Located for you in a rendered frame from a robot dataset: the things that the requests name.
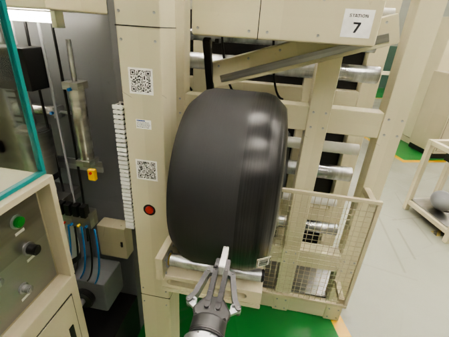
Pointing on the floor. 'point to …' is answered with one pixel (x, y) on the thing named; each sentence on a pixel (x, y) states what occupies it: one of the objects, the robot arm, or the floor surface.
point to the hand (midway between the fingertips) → (223, 260)
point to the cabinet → (433, 116)
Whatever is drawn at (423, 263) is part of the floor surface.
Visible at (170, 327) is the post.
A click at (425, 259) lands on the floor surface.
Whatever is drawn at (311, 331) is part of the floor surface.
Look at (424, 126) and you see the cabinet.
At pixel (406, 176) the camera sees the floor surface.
